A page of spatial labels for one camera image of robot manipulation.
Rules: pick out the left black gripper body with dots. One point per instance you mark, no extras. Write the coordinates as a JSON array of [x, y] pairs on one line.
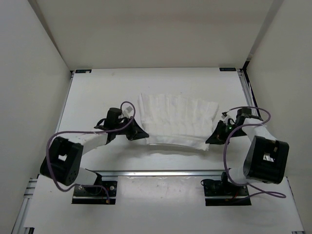
[[120, 125]]

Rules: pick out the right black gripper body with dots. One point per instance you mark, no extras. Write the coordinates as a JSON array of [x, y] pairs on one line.
[[238, 132]]

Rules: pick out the white skirt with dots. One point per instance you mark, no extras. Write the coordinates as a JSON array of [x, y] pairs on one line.
[[176, 120]]

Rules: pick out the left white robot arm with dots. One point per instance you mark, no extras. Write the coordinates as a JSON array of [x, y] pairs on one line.
[[65, 149]]

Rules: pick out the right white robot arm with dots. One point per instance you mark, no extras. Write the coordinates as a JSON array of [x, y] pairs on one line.
[[235, 180]]

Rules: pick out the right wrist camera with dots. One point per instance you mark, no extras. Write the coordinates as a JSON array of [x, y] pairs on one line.
[[226, 119]]

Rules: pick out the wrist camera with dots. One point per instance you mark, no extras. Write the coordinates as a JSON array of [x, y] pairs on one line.
[[127, 112], [226, 119]]

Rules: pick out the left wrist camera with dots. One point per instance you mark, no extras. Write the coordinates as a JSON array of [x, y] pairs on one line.
[[127, 112]]

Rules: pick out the aluminium front rail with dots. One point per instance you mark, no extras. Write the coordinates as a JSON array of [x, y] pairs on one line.
[[162, 173]]

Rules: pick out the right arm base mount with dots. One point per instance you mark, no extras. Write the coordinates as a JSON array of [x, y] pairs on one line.
[[220, 192]]

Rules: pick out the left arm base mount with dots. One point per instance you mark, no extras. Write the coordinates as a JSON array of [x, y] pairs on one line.
[[96, 196]]

